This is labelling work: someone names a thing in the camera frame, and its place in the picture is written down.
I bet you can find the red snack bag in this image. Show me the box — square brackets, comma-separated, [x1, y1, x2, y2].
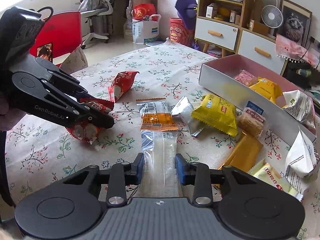
[66, 98, 114, 145]
[107, 71, 139, 102]

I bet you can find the gold long snack packet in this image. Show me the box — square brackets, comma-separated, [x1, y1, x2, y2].
[219, 131, 263, 172]

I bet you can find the white orange snack packet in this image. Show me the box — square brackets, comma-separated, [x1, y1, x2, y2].
[136, 98, 179, 198]

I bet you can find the pale yellow cracker packet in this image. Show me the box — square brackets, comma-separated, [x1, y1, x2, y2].
[248, 159, 303, 202]

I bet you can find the yellow snack packet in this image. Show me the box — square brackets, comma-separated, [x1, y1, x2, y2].
[191, 94, 238, 137]

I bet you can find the silver foil snack packet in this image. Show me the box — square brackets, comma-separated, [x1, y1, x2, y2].
[171, 96, 206, 137]

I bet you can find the brown biscuit clear pack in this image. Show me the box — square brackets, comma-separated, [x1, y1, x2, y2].
[238, 107, 266, 138]

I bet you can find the pink clear cookie pack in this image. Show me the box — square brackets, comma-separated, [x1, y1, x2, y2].
[234, 69, 258, 87]

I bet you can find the yellow crimped snack bag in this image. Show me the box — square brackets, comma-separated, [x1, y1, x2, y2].
[249, 77, 283, 104]

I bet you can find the white printed snack bag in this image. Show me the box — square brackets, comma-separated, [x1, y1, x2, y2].
[283, 90, 316, 134]

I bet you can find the left hand purple glove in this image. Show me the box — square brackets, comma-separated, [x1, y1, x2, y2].
[0, 94, 26, 131]

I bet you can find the red chair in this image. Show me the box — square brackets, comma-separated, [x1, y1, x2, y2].
[29, 11, 82, 60]

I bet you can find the floral tablecloth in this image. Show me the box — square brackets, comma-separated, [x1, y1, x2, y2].
[0, 39, 320, 240]

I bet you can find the white office chair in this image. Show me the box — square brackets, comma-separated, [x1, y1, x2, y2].
[79, 0, 113, 49]

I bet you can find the pink silver storage box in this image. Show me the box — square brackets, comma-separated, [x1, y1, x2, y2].
[198, 54, 318, 147]

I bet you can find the white paper shopping bag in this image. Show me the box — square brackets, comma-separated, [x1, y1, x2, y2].
[132, 14, 162, 44]

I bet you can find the red gift bag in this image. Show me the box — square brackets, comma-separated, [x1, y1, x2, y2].
[131, 3, 156, 21]

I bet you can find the red cylindrical tin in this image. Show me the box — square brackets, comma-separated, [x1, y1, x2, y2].
[169, 18, 194, 47]

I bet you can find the purple plush toy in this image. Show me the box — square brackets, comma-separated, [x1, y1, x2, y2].
[175, 0, 199, 48]

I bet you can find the pink floral cloth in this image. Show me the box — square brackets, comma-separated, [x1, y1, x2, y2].
[276, 34, 319, 70]

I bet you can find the wooden drawer cabinet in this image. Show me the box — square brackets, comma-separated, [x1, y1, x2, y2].
[195, 0, 286, 74]

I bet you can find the white desk fan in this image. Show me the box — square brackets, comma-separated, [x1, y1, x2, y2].
[254, 0, 284, 36]

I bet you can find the framed cat picture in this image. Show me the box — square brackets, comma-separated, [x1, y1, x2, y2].
[277, 0, 312, 47]

